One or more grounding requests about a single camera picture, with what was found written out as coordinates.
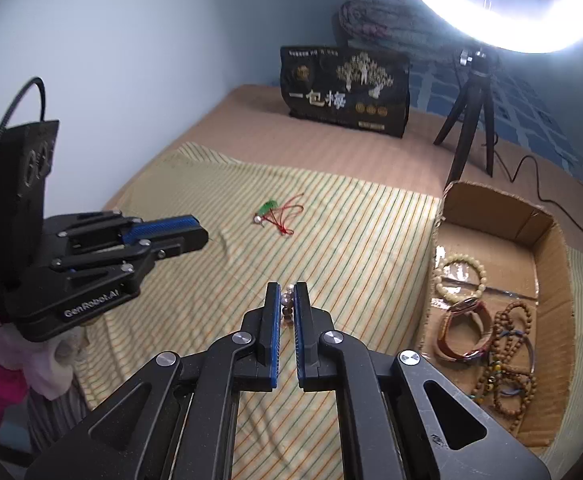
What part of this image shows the blue patterned bedsheet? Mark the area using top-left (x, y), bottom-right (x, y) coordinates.
top-left (410, 58), bottom-right (583, 182)

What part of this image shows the black camera box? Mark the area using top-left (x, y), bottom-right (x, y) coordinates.
top-left (0, 120), bottom-right (60, 262)

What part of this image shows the silver bangle ring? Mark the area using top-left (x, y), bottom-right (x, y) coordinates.
top-left (523, 328), bottom-right (540, 378)

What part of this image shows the black gift bag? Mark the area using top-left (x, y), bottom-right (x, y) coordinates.
top-left (280, 46), bottom-right (411, 138)

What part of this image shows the red strap wristwatch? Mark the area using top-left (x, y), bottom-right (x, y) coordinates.
top-left (436, 299), bottom-right (493, 363)

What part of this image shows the green pendant red cord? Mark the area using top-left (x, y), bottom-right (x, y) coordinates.
top-left (251, 193), bottom-right (307, 236)

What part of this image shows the left hand white glove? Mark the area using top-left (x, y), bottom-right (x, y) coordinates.
top-left (0, 323), bottom-right (88, 400)

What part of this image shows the cream bead bracelet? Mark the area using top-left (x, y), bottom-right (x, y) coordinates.
top-left (431, 252), bottom-right (489, 306)

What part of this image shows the black power cable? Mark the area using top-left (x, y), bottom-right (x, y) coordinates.
top-left (480, 131), bottom-right (583, 266)

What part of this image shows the long brown bead necklace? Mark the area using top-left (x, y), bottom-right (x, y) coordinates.
top-left (470, 300), bottom-right (539, 434)

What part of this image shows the tan bed sheet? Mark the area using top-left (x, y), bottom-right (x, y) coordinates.
top-left (103, 83), bottom-right (583, 261)

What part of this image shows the black tripod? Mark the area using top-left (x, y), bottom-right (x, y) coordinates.
top-left (433, 47), bottom-right (495, 185)

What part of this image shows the pearl bead bracelet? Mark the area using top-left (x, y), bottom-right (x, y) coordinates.
top-left (280, 286), bottom-right (297, 328)

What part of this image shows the cardboard box tray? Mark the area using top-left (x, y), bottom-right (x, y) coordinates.
top-left (417, 182), bottom-right (576, 453)

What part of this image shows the striped yellow cloth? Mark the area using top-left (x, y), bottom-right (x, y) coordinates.
top-left (73, 141), bottom-right (583, 480)

